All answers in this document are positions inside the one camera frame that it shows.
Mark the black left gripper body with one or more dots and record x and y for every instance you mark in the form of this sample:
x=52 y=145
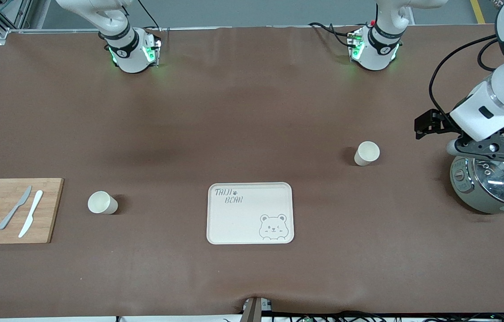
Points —
x=440 y=122

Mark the white plastic cup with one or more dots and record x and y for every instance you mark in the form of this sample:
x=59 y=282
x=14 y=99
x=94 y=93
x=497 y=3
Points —
x=366 y=153
x=102 y=202

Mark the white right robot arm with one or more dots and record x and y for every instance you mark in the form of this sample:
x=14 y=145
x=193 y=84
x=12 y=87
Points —
x=129 y=58

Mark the cream tray with bear print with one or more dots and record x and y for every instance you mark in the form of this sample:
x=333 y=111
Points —
x=243 y=219

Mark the grey-green electric pot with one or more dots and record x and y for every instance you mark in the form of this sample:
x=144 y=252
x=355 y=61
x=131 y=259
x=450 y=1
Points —
x=471 y=197

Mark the glass pot lid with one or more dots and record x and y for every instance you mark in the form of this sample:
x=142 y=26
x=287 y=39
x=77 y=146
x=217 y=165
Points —
x=497 y=183

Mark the grey plastic knife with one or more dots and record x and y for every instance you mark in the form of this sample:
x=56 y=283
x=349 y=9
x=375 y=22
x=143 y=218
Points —
x=14 y=208

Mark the white plastic knife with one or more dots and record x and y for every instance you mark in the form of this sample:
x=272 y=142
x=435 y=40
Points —
x=31 y=212

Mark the bamboo cutting board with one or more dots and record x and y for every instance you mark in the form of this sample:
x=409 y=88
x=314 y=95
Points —
x=50 y=214

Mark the brown table cover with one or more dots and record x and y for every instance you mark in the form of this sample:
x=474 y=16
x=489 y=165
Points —
x=252 y=112

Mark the grey metal post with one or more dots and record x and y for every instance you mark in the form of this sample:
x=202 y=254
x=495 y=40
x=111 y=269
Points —
x=252 y=311

